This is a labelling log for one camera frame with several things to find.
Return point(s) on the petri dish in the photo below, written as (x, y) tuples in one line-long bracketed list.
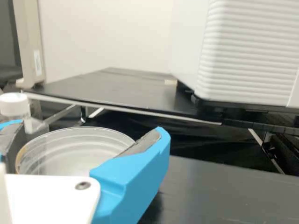
[(70, 151)]

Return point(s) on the black platform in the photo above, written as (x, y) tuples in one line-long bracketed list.
[(121, 93), (233, 198)]

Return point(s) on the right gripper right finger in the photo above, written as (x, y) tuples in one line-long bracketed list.
[(135, 182)]

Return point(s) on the incubator door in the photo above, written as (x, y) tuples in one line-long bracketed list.
[(245, 58)]

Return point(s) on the white incubator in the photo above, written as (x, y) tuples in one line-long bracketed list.
[(184, 46)]

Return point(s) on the white-capped bottle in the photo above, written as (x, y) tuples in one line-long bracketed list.
[(12, 102)]

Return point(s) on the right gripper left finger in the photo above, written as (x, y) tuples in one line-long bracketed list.
[(9, 135)]

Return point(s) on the cream microscope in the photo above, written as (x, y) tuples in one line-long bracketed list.
[(28, 46)]

